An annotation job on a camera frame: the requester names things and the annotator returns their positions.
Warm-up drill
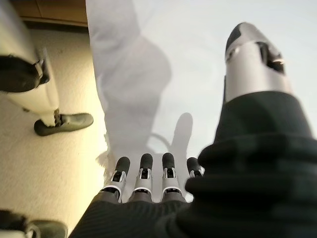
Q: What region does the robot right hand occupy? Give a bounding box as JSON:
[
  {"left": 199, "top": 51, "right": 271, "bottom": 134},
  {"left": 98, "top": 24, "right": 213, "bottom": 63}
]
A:
[{"left": 68, "top": 22, "right": 317, "bottom": 238}]

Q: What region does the white duvet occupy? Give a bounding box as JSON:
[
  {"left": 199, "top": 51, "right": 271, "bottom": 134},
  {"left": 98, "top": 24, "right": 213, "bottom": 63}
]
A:
[{"left": 85, "top": 0, "right": 317, "bottom": 197}]

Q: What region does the white fringed throw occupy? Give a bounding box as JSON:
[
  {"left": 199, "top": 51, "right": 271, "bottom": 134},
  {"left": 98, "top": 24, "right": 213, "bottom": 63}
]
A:
[{"left": 95, "top": 133, "right": 117, "bottom": 175}]

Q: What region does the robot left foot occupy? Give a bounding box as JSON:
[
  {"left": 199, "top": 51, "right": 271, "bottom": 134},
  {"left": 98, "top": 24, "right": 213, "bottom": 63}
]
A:
[{"left": 33, "top": 113, "right": 95, "bottom": 137}]

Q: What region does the white robot left leg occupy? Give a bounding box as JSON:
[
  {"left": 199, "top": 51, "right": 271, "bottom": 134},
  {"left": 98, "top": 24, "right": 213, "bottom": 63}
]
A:
[{"left": 0, "top": 0, "right": 60, "bottom": 124}]

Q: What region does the wooden nightstand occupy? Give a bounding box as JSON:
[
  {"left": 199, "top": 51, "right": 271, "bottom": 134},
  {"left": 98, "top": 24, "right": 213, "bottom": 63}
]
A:
[{"left": 19, "top": 0, "right": 89, "bottom": 27}]

